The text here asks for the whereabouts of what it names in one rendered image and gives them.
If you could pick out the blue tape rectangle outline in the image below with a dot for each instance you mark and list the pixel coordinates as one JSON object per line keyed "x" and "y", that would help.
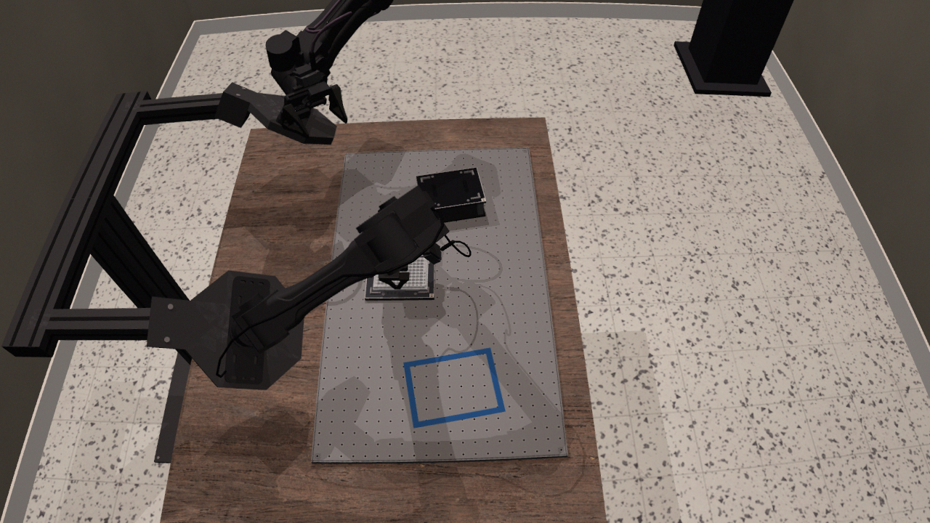
{"x": 417, "y": 423}

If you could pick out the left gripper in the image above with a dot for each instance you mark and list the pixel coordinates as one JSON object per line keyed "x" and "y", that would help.
{"x": 298, "y": 103}

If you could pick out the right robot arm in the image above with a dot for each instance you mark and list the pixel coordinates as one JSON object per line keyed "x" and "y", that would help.
{"x": 388, "y": 244}

